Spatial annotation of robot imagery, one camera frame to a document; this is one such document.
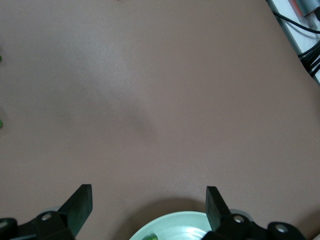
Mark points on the brown table cover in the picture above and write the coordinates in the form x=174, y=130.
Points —
x=150, y=100

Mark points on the green plate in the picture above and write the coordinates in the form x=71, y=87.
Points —
x=175, y=225

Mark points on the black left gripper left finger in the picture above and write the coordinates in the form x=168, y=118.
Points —
x=72, y=217

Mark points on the grey and orange device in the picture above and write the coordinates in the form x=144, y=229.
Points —
x=306, y=6

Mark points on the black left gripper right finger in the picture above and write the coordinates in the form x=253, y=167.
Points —
x=225, y=225

